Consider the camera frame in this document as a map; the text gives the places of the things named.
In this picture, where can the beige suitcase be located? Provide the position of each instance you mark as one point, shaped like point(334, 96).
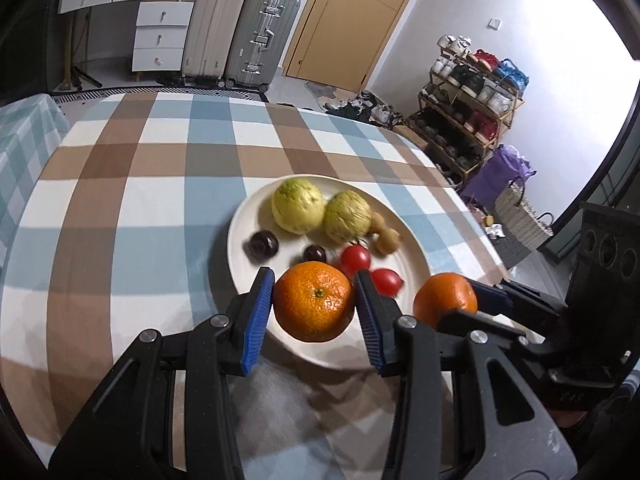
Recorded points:
point(215, 30)

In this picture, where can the cream oval plate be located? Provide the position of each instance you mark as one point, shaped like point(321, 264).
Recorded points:
point(280, 285)

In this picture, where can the wooden shoe rack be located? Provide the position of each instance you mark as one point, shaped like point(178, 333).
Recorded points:
point(470, 105)

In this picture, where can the small checked blue cloth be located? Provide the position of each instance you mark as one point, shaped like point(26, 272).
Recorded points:
point(22, 160)

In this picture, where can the cardboard box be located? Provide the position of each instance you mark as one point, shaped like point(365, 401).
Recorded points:
point(412, 137)

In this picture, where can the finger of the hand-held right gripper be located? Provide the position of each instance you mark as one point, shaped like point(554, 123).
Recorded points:
point(492, 294)
point(480, 322)

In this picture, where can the brown kiwi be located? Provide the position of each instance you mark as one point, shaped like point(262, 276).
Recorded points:
point(389, 241)
point(376, 220)

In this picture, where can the yellow-green guava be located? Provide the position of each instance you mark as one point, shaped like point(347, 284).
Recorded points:
point(297, 205)
point(347, 216)

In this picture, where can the striped floor rug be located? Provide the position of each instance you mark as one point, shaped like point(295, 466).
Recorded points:
point(165, 91)

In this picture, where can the grey door mat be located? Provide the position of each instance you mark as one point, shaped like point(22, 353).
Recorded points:
point(322, 90)

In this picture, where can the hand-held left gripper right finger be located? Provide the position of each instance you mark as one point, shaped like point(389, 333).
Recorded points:
point(369, 320)

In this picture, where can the black tripod stand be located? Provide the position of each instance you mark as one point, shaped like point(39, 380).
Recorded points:
point(77, 72)

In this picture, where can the woven basket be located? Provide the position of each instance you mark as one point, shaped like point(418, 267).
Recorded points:
point(522, 220)

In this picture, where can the silver suitcase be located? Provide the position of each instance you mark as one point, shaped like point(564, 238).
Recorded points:
point(262, 40)

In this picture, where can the white light switch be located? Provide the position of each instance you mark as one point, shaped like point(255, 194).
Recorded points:
point(494, 23)

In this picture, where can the purple bag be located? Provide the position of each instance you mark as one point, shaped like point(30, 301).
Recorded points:
point(495, 175)

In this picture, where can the dark purple plum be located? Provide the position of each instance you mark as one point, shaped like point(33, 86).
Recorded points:
point(263, 246)
point(314, 253)

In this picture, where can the white drawer desk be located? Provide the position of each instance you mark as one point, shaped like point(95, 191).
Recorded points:
point(160, 25)

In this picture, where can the wooden door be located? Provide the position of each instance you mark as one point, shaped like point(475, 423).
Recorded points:
point(360, 25)

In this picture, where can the pile of shoes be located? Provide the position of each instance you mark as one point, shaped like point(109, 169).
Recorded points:
point(365, 107)

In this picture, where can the checked tablecloth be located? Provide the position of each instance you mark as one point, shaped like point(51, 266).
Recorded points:
point(150, 220)

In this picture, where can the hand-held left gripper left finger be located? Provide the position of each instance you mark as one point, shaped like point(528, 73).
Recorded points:
point(257, 320)

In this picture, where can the orange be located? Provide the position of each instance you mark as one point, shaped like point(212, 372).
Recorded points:
point(442, 300)
point(314, 305)

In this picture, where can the red tomato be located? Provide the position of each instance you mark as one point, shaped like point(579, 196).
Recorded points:
point(356, 258)
point(389, 281)

